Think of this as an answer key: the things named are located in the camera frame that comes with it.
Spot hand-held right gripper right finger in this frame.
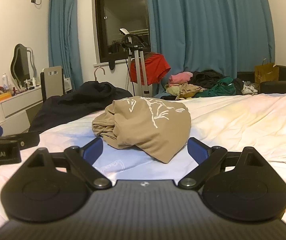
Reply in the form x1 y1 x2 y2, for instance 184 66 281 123
177 137 268 190

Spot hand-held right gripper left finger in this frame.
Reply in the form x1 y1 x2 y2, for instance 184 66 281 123
21 137 112 189

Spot tan printed t-shirt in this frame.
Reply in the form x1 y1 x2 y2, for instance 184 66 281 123
92 96 192 164

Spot beige clothes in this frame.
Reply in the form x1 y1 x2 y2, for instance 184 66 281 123
164 82 207 99

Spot black clothes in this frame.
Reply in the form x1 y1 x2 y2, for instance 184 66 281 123
190 69 229 88

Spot pink clothes hanger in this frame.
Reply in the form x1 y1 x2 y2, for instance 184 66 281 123
94 66 106 82

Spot white dresser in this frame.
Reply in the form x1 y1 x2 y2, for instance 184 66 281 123
0 85 44 128

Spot dark navy garment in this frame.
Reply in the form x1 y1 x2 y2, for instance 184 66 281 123
29 81 133 133

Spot white pink bed sheet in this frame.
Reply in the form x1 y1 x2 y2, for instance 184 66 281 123
0 91 286 230

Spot group of cosmetic bottles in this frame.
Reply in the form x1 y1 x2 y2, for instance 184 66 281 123
23 77 38 90

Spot green garment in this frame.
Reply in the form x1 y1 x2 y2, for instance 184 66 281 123
195 77 243 98

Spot pink garment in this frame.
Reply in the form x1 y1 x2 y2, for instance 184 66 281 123
169 72 193 85

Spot wavy framed mirror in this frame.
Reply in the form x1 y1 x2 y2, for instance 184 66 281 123
10 44 37 87

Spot white backed chair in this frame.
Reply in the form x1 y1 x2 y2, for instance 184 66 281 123
40 66 65 104

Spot white patterned cloth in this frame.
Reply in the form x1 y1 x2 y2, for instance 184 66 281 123
241 81 259 95

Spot red shirt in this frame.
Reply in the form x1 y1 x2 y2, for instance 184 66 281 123
130 52 171 84

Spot garment steamer stand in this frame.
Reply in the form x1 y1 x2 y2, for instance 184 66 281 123
119 28 153 97

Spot brown paper bag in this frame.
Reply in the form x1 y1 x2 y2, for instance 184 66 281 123
254 59 276 85

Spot black sofa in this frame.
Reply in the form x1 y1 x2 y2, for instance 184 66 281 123
236 65 286 95

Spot wide blue curtain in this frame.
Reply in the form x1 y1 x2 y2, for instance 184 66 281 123
145 0 276 98

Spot narrow blue curtain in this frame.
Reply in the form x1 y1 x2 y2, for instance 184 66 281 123
48 0 83 90

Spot dark framed window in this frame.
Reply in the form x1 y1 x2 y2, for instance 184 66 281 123
94 0 151 64

